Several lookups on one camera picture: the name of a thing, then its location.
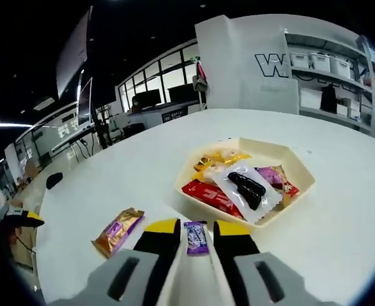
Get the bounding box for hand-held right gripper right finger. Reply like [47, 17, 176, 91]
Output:
[212, 219, 306, 306]

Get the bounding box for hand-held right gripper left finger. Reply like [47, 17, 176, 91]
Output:
[46, 217, 181, 306]

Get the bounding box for small purple food packet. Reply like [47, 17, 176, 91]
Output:
[183, 221, 211, 256]

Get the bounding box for white food tongs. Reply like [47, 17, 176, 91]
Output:
[156, 221, 236, 306]

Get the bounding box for gold purple food packet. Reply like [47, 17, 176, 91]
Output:
[90, 207, 146, 259]

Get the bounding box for red bar food packet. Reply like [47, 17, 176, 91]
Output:
[181, 178, 244, 221]

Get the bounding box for black food clear packet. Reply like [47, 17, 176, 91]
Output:
[211, 160, 284, 226]

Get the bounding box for purple gold-edged food packet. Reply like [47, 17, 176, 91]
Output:
[256, 164, 286, 189]

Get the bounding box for small gold food packet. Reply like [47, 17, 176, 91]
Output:
[192, 154, 214, 172]

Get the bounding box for cream hexagonal container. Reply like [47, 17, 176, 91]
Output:
[173, 136, 316, 230]

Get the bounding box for small black object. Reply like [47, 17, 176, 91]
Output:
[45, 171, 64, 190]

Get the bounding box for white standing desk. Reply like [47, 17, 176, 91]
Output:
[52, 126, 111, 160]

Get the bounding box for white ceiling unit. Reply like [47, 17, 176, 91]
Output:
[33, 96, 57, 112]

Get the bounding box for desk monitor with text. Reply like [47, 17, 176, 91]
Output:
[77, 77, 94, 127]

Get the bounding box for dark office counter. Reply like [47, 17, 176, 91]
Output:
[126, 100, 207, 130]

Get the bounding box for black monitor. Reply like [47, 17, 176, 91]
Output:
[132, 88, 162, 112]
[167, 84, 198, 103]

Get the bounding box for large hanging display screen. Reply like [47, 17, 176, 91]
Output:
[55, 6, 91, 99]

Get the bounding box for grey metal shelving unit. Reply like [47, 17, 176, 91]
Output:
[282, 31, 375, 133]

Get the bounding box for coat stand with bag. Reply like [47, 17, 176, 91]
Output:
[192, 60, 211, 111]

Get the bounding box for white cardboard box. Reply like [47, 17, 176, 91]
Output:
[300, 87, 322, 109]

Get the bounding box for black bag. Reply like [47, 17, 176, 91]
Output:
[320, 85, 337, 113]

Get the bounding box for small white boxes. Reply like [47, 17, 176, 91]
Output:
[336, 98, 360, 119]

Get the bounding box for white storage bin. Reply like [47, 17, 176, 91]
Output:
[330, 56, 355, 80]
[290, 52, 311, 69]
[310, 52, 332, 73]

